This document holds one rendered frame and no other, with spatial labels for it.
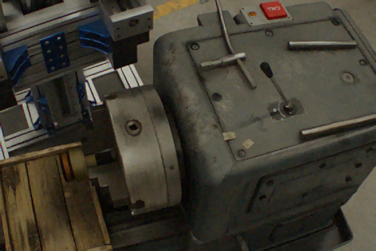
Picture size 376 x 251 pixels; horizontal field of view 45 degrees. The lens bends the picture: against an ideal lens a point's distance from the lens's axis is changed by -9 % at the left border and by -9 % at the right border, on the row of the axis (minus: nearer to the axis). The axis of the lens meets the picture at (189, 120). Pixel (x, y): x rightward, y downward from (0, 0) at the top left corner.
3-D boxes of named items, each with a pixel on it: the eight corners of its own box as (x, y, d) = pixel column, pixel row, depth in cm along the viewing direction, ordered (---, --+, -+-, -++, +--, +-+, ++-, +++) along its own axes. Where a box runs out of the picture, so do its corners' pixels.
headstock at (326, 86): (311, 74, 169) (340, -6, 137) (370, 186, 145) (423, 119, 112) (149, 110, 157) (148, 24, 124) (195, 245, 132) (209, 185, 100)
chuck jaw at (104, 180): (129, 157, 119) (142, 197, 112) (131, 168, 123) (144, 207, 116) (86, 167, 117) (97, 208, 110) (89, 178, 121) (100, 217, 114)
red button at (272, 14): (277, 5, 133) (278, 0, 131) (286, 19, 130) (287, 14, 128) (258, 7, 131) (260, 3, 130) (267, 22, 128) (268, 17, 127)
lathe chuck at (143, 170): (133, 117, 144) (135, 63, 115) (164, 219, 133) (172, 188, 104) (105, 124, 142) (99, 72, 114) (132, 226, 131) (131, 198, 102)
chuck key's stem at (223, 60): (202, 73, 116) (245, 62, 119) (203, 66, 114) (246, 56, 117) (198, 66, 117) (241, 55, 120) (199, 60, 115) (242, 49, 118)
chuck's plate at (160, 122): (145, 115, 145) (150, 60, 116) (176, 215, 133) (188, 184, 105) (133, 117, 144) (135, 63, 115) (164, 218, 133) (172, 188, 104)
